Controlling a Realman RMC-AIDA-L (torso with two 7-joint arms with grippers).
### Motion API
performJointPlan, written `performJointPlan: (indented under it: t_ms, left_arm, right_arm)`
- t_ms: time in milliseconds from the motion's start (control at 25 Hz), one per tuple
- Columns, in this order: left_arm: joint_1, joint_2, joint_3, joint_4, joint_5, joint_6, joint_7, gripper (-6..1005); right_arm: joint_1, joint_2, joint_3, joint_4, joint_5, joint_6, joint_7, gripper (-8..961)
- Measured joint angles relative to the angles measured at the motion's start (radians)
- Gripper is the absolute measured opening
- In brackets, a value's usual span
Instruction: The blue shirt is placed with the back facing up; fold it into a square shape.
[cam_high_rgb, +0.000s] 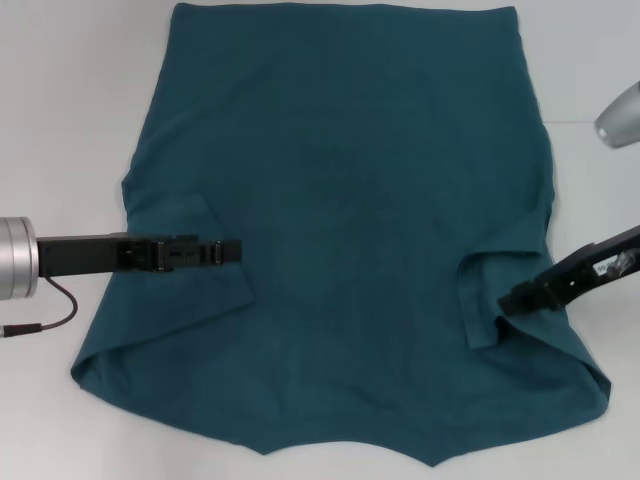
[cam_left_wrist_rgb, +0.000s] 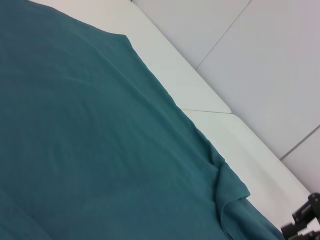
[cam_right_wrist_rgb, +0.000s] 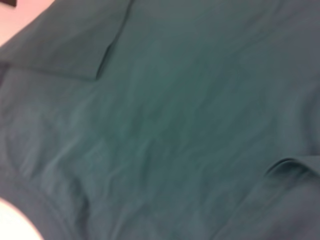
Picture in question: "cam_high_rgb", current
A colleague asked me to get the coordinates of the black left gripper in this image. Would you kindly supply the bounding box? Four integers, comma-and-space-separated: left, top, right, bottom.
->
37, 231, 244, 277

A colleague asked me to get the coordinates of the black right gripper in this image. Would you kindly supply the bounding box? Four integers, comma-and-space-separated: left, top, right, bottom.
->
498, 224, 640, 317

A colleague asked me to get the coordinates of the dark red left arm cable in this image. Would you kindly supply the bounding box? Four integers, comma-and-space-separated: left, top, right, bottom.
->
0, 276, 80, 340

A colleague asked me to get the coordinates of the blue t-shirt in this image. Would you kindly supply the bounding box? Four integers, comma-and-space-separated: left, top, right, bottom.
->
68, 2, 614, 455

